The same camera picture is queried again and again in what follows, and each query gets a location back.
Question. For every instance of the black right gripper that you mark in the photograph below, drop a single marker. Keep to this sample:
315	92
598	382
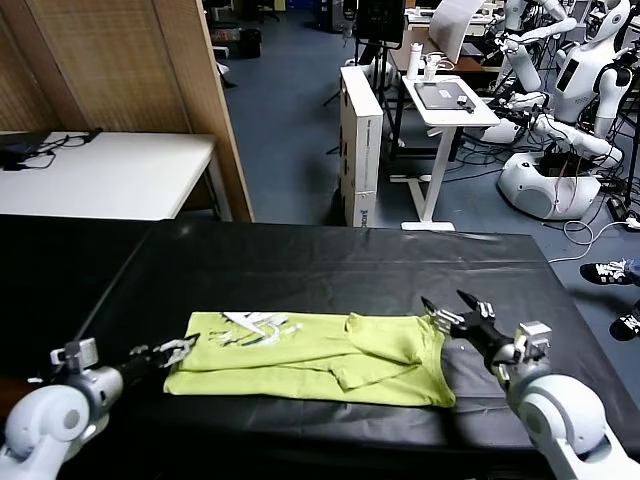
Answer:
480	335

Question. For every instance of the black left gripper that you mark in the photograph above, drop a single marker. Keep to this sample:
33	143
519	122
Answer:
140	364

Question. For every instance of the lime green t-shirt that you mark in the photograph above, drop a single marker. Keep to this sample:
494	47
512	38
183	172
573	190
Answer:
310	360

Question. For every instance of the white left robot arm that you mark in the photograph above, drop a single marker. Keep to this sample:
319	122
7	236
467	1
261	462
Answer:
55	415

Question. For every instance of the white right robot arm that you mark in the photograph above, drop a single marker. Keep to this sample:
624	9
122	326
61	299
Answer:
560	415

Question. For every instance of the white humanoid robot raised arm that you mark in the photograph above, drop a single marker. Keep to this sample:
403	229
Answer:
520	65

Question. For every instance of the black white sneaker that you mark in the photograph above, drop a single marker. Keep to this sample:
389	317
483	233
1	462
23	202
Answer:
627	327
607	274

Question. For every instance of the white standing desk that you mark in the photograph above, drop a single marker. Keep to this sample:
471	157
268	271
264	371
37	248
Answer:
440	165

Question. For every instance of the black power strip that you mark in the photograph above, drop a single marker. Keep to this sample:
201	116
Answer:
616	209

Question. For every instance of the white folding table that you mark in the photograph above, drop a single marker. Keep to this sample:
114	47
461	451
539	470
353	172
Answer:
125	170

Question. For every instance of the tall white cardboard box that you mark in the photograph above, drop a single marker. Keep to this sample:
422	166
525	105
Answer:
360	150

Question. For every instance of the small black gadget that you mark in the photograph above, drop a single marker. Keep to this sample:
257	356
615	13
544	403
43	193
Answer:
465	104

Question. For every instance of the grey closed laptop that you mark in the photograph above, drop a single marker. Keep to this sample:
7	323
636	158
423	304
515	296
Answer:
440	96

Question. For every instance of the white cup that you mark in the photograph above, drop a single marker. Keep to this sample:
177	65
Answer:
429	73

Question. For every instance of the brown wooden desk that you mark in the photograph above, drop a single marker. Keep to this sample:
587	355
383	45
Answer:
470	65

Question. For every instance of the white humanoid robot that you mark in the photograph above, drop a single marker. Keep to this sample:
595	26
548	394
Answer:
575	85

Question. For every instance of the black flat device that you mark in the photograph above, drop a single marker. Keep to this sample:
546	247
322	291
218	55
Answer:
12	155

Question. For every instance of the white bottle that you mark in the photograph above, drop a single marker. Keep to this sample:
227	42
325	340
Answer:
413	61

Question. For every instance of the white curved board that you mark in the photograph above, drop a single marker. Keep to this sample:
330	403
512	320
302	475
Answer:
450	30

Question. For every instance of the wooden partition screen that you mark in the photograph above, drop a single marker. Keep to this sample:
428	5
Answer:
125	60

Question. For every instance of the black monitor on stand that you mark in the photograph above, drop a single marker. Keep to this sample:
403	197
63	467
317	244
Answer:
379	20

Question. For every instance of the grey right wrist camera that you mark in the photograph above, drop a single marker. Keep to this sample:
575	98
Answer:
535	340

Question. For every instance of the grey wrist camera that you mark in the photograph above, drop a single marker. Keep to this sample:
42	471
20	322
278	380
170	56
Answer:
80	355
535	340

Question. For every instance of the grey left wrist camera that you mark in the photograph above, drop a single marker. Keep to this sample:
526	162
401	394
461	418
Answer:
80	355

